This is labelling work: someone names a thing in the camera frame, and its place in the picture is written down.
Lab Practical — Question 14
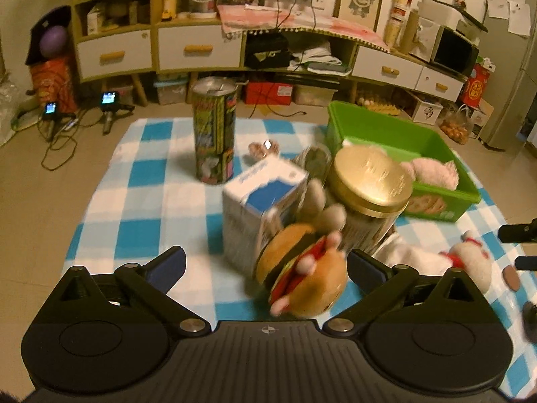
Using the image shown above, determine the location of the red gift box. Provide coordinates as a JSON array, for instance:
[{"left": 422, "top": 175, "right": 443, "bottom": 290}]
[{"left": 459, "top": 64, "right": 491, "bottom": 108}]

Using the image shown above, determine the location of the purple ball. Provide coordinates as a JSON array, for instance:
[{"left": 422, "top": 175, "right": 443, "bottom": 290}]
[{"left": 39, "top": 26, "right": 68, "bottom": 59}]

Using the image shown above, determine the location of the hamburger plush toy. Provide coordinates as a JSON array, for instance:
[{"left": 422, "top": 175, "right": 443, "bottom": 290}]
[{"left": 255, "top": 223, "right": 348, "bottom": 318}]

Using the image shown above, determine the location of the santa plush toy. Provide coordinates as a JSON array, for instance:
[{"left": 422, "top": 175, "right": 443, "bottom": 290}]
[{"left": 372, "top": 231, "right": 491, "bottom": 294}]

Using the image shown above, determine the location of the glass jar with gold lid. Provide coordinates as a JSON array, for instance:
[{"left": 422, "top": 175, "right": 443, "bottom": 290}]
[{"left": 326, "top": 145, "right": 413, "bottom": 253}]

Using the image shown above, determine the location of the blue white milk carton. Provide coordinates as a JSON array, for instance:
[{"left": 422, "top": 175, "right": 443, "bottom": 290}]
[{"left": 222, "top": 155, "right": 308, "bottom": 277}]

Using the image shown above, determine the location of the grey refrigerator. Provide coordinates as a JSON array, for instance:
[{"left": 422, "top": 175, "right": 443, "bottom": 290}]
[{"left": 479, "top": 0, "right": 536, "bottom": 151}]

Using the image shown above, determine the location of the green plastic storage bin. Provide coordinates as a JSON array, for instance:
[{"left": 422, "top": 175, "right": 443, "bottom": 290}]
[{"left": 325, "top": 101, "right": 482, "bottom": 223}]

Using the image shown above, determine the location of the small camera on tripod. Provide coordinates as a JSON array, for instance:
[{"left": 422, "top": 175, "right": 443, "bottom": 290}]
[
  {"left": 100, "top": 91, "right": 135, "bottom": 135},
  {"left": 42, "top": 101, "right": 77, "bottom": 142}
]

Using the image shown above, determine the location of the black white microwave oven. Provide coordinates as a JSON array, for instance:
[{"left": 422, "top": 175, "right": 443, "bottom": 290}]
[{"left": 409, "top": 16, "right": 479, "bottom": 77}]

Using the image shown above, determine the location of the wooden cabinet with white drawers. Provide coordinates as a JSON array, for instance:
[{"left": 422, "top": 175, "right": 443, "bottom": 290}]
[{"left": 71, "top": 0, "right": 466, "bottom": 101}]

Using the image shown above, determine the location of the pink red table runner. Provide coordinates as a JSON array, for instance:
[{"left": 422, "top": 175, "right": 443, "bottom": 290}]
[{"left": 217, "top": 5, "right": 390, "bottom": 52}]

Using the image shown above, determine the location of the white perforated storage box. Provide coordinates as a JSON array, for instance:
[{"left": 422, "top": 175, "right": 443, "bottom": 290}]
[{"left": 404, "top": 91, "right": 443, "bottom": 126}]

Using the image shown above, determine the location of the black bag on shelf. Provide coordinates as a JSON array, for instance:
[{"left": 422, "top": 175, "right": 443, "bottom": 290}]
[{"left": 245, "top": 33, "right": 291, "bottom": 70}]

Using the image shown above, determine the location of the red box under cabinet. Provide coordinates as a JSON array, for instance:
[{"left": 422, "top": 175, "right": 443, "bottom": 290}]
[{"left": 244, "top": 81, "right": 293, "bottom": 105}]

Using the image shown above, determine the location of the egg tray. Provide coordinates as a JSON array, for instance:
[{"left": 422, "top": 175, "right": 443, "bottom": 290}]
[{"left": 356, "top": 96, "right": 401, "bottom": 117}]

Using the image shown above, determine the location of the tall green printed can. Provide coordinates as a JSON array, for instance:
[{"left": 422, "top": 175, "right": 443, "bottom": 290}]
[{"left": 192, "top": 77, "right": 238, "bottom": 185}]

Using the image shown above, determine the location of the orange red patterned box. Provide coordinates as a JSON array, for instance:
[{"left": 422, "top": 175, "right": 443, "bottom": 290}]
[{"left": 30, "top": 55, "right": 78, "bottom": 114}]

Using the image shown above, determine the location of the bag of oranges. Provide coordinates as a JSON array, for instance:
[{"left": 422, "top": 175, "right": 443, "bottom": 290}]
[{"left": 440, "top": 105, "right": 474, "bottom": 145}]

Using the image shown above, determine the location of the blue white checkered cloth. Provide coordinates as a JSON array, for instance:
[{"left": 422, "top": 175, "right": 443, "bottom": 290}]
[{"left": 65, "top": 118, "right": 536, "bottom": 398}]

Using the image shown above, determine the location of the pink plush toy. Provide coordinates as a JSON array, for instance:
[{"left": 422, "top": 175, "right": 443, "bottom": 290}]
[{"left": 400, "top": 158, "right": 460, "bottom": 190}]

